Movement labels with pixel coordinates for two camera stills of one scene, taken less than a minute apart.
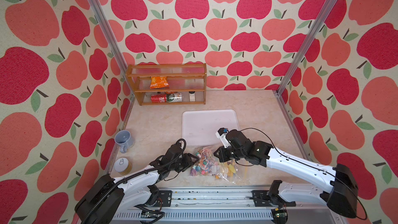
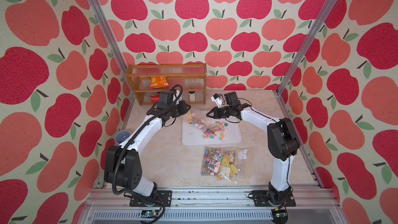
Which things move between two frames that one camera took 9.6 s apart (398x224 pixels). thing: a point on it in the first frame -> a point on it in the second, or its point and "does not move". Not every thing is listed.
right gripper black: (221, 155) -> (216, 110)
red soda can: (158, 98) does not move
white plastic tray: (199, 127) does not move
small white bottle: (192, 96) does not move
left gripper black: (189, 161) -> (182, 104)
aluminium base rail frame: (227, 206) does not move
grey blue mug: (124, 138) does not move
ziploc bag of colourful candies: (208, 163) -> (209, 126)
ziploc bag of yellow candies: (230, 171) does not move
